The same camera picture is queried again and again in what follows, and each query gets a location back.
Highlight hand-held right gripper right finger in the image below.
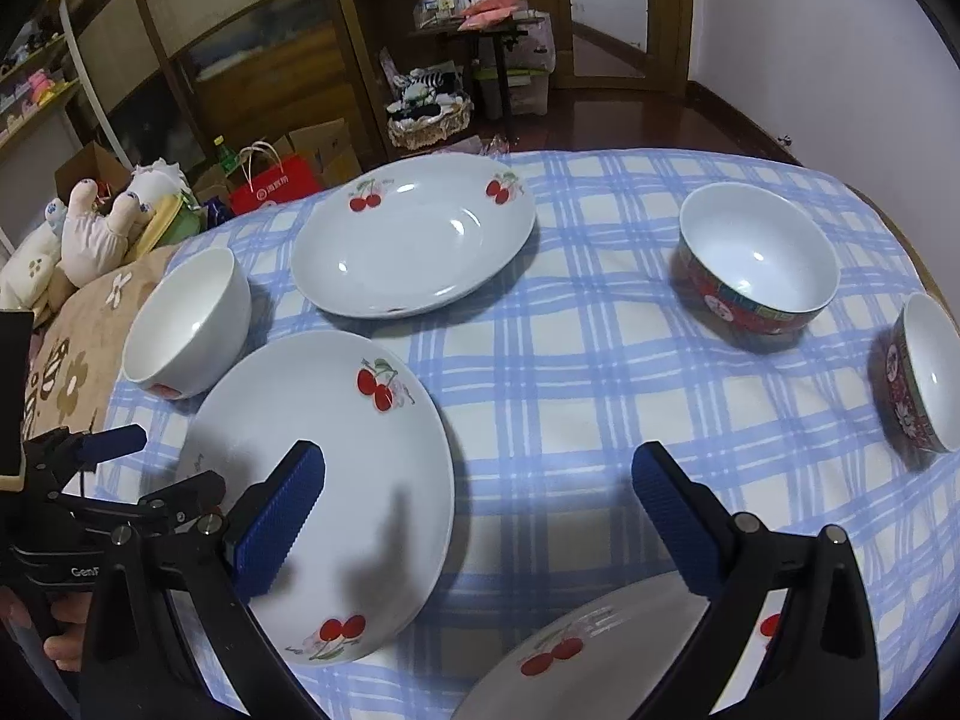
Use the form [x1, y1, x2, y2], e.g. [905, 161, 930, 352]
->
[631, 441, 882, 720]

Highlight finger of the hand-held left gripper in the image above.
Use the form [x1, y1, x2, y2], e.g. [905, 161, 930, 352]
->
[30, 424, 148, 481]
[139, 470, 227, 533]

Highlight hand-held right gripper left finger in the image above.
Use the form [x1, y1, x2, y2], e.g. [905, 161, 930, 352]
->
[79, 441, 331, 720]

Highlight white cherry print plate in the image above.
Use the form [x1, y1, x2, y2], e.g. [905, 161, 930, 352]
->
[450, 570, 788, 720]
[291, 154, 537, 318]
[178, 330, 456, 667]

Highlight plain white bowl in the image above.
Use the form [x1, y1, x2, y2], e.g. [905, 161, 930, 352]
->
[122, 247, 252, 400]

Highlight large red patterned bowl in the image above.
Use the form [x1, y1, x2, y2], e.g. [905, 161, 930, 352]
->
[679, 182, 839, 336]

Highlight small red patterned bowl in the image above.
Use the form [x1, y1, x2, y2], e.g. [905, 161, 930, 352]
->
[870, 292, 960, 458]

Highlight person's left hand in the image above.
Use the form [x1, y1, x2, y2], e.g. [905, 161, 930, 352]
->
[43, 591, 96, 674]

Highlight beige floral blanket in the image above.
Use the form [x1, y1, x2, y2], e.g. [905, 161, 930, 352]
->
[22, 244, 181, 451]

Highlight blue checked cloth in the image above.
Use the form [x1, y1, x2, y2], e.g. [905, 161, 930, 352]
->
[97, 148, 960, 720]

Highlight cream floral pillow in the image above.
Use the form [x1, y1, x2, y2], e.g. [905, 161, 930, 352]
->
[0, 221, 68, 331]

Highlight white stuffed toy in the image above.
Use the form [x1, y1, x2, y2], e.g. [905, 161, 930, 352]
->
[45, 161, 192, 290]

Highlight yellow green fabric item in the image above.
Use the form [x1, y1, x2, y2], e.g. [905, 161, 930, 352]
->
[135, 191, 205, 250]

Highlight open cardboard box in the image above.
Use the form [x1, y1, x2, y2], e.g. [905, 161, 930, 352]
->
[56, 141, 132, 200]

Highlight red paper shopping bag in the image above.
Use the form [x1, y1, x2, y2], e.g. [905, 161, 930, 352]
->
[229, 142, 320, 217]

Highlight closed cardboard box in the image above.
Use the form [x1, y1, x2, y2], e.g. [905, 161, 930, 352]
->
[289, 118, 361, 188]

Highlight wooden wardrobe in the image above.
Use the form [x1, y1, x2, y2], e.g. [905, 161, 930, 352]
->
[0, 0, 481, 241]

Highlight wicker basket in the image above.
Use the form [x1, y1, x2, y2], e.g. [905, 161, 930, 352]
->
[386, 94, 475, 151]

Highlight striped clothes pile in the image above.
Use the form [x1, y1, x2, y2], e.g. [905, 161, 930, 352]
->
[397, 67, 462, 121]

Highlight clear plastic storage box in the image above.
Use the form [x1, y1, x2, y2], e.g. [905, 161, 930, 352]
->
[472, 67, 556, 119]

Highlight black folding table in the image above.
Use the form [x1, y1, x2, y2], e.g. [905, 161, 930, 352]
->
[409, 11, 552, 121]

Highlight wooden door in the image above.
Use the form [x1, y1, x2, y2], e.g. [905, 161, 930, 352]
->
[517, 0, 695, 91]

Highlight pink plastic bags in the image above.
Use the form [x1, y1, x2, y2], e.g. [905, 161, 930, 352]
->
[457, 0, 526, 31]

